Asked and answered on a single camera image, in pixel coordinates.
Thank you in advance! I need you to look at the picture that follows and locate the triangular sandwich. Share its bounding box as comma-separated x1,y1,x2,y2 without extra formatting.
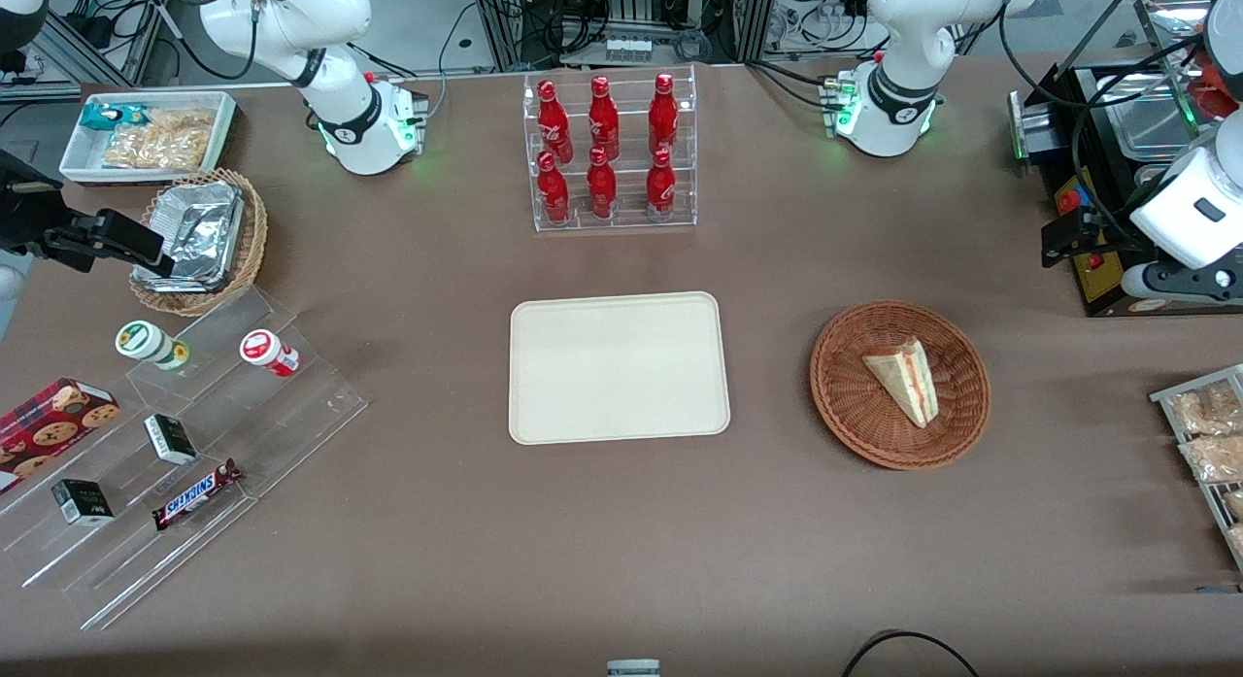
862,338,940,429

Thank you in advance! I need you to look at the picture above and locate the black cable loop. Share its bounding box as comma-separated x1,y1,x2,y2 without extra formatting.
841,630,980,677

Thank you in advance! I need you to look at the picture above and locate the white rectangular snack bin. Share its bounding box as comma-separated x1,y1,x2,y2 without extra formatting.
58,90,239,187

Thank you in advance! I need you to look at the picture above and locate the round brown wicker basket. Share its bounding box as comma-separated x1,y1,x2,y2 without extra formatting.
810,300,991,471

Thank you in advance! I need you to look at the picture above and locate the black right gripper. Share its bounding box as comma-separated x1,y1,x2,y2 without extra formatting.
0,151,176,278

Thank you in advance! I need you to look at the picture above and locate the red plaid cookie box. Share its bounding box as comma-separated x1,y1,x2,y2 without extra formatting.
0,378,120,495

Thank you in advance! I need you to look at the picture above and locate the black food warmer appliance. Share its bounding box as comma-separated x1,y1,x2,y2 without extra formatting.
1007,0,1243,319

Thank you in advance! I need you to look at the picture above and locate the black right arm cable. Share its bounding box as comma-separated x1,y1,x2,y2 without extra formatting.
136,0,261,82

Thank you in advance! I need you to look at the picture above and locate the small black carton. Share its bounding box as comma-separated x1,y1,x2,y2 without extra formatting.
50,479,116,527
144,414,198,465

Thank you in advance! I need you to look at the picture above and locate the red cola bottle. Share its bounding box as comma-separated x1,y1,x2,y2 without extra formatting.
588,76,621,161
587,147,618,220
536,151,571,224
648,72,679,156
537,80,572,165
646,148,677,221

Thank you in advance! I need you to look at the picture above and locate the tan wicker basket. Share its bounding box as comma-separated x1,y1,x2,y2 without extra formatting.
128,168,269,318

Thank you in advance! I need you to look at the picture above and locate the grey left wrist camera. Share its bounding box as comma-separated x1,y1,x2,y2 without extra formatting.
1122,261,1243,305

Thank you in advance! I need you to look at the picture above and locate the clear acrylic bottle rack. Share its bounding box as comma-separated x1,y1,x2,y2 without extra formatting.
522,65,698,233

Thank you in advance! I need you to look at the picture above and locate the beige rectangular tray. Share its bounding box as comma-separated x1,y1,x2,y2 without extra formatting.
509,290,731,446

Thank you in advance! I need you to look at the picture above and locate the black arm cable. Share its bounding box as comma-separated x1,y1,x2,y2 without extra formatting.
998,0,1210,255
136,0,261,82

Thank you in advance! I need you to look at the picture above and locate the clear bag of chips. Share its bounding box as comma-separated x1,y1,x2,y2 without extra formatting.
102,109,217,171

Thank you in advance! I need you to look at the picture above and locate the clear acrylic stepped shelf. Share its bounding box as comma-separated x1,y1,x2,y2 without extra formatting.
0,287,368,631

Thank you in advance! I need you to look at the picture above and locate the green lid white cup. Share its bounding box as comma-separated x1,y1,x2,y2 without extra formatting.
115,321,190,372

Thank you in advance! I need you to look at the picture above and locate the steel pan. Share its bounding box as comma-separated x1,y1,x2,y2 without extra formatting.
1100,72,1202,163

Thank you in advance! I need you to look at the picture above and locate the grey metal wire rack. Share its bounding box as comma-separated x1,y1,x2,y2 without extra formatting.
1150,364,1243,573

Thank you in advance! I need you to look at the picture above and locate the aluminium profile frame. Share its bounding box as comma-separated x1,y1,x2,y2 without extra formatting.
464,0,780,72

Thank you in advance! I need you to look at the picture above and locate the aluminium foil container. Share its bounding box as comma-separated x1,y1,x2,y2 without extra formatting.
133,180,246,293

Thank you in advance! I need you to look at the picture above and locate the red sausage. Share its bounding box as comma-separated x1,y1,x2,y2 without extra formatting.
1189,46,1240,122

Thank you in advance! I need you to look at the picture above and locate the teal snack packet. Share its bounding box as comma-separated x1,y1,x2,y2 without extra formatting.
80,102,151,132

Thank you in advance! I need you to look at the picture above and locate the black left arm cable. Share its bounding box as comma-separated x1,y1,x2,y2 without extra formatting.
998,0,1210,255

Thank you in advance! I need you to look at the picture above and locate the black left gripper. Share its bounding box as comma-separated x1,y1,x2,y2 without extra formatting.
1042,212,1152,268

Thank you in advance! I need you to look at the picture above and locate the red lid white cup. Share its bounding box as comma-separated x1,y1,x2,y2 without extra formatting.
240,329,301,378

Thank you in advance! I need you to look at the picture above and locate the Snickers chocolate bar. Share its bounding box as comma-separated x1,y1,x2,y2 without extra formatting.
151,458,243,532

